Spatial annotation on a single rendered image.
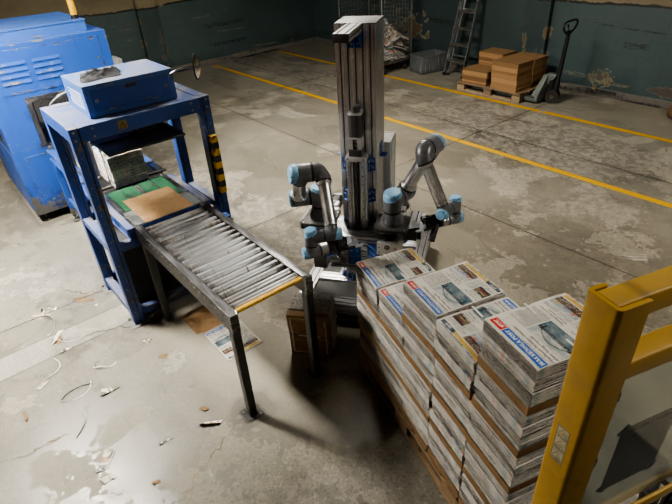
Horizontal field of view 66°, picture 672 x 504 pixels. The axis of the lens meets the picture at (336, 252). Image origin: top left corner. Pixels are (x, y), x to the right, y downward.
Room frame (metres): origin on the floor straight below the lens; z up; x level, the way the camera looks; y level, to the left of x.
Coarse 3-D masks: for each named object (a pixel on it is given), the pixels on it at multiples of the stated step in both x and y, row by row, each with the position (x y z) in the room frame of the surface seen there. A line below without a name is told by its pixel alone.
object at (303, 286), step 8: (208, 208) 3.37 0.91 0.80; (216, 216) 3.25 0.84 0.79; (224, 216) 3.23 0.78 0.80; (232, 224) 3.11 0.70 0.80; (240, 232) 2.99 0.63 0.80; (248, 232) 2.98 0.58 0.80; (256, 240) 2.87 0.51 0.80; (264, 248) 2.77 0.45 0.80; (272, 248) 2.76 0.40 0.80; (280, 256) 2.66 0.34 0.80; (288, 264) 2.57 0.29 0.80; (296, 272) 2.48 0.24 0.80; (304, 272) 2.47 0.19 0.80; (304, 280) 2.42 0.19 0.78; (304, 288) 2.42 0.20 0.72; (312, 288) 2.43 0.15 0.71
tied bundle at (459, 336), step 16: (496, 304) 1.76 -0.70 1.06; (512, 304) 1.75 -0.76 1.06; (448, 320) 1.67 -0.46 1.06; (464, 320) 1.67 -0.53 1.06; (480, 320) 1.66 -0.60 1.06; (448, 336) 1.59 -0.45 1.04; (464, 336) 1.57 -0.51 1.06; (480, 336) 1.56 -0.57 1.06; (448, 352) 1.59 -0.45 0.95; (464, 352) 1.49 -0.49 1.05; (464, 368) 1.48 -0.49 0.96; (464, 384) 1.46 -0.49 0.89
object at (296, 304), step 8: (296, 296) 2.79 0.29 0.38; (320, 296) 2.77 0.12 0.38; (328, 296) 2.77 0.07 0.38; (296, 304) 2.71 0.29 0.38; (320, 304) 2.69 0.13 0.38; (328, 304) 2.69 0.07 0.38; (320, 312) 2.62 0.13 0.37; (328, 312) 2.61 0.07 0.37; (288, 320) 2.63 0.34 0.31; (296, 320) 2.61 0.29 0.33; (304, 320) 2.59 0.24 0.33; (320, 320) 2.57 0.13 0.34; (288, 328) 2.64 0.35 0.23; (296, 328) 2.62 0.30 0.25; (304, 328) 2.60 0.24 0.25; (320, 328) 2.57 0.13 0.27; (328, 328) 2.57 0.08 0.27
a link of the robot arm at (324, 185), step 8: (320, 168) 2.77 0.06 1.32; (320, 176) 2.74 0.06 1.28; (328, 176) 2.75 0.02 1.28; (320, 184) 2.72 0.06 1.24; (328, 184) 2.72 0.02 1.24; (320, 192) 2.70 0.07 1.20; (328, 192) 2.69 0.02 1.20; (320, 200) 2.68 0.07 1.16; (328, 200) 2.65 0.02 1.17; (328, 208) 2.62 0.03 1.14; (328, 216) 2.58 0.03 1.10; (328, 224) 2.55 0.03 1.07; (336, 224) 2.56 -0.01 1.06; (328, 232) 2.51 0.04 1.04; (336, 232) 2.52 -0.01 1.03; (328, 240) 2.50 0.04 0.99
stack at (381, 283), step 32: (384, 256) 2.55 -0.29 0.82; (416, 256) 2.52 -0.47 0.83; (384, 288) 2.23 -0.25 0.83; (384, 320) 2.15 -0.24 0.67; (384, 352) 2.16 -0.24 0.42; (416, 352) 1.84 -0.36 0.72; (416, 384) 1.81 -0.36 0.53; (448, 384) 1.57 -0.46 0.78; (416, 416) 1.80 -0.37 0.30; (448, 416) 1.55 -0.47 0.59; (416, 448) 1.80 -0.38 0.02
